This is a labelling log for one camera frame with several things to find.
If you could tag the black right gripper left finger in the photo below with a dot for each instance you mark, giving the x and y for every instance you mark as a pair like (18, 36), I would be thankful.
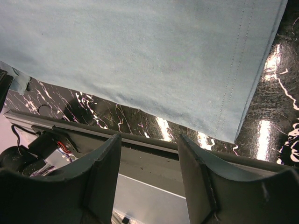
(100, 190)

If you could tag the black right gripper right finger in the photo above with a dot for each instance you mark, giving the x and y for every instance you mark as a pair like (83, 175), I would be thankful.
(200, 199)

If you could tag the light blue t-shirt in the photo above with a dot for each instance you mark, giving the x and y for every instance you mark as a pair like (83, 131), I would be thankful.
(192, 62)

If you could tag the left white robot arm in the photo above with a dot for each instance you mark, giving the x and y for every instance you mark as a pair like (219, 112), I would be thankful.
(27, 160)

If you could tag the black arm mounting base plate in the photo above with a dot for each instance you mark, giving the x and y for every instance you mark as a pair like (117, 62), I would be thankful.
(140, 156)

